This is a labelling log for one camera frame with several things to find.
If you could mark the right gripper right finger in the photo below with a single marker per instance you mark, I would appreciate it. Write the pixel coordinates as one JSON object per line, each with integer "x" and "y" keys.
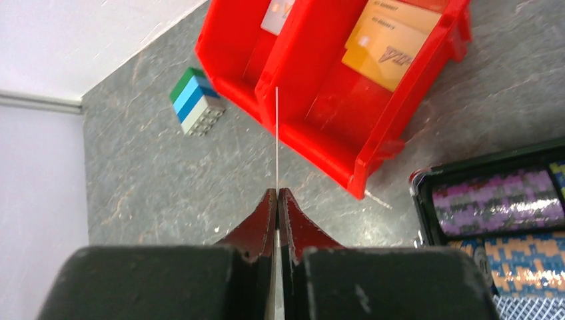
{"x": 324, "y": 280}

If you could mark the black poker chip case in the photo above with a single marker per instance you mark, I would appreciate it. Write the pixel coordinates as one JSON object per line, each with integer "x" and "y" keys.
{"x": 549, "y": 154}

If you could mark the purple green chip row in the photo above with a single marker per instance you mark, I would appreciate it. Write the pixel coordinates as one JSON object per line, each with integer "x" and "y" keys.
{"x": 519, "y": 199}

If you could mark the stacked green blue white blocks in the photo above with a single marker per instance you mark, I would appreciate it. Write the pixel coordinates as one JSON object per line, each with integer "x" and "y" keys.
{"x": 196, "y": 103}

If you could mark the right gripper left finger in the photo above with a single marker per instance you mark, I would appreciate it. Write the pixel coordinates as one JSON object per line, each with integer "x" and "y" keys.
{"x": 231, "y": 279}

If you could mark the red divided plastic bin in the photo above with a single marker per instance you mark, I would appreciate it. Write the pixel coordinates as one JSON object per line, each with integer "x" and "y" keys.
{"x": 339, "y": 120}

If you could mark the orange credit card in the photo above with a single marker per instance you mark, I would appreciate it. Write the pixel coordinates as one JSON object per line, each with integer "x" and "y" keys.
{"x": 276, "y": 294}
{"x": 387, "y": 37}

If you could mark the blue playing card deck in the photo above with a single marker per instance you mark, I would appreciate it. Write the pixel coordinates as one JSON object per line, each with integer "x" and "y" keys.
{"x": 529, "y": 308}

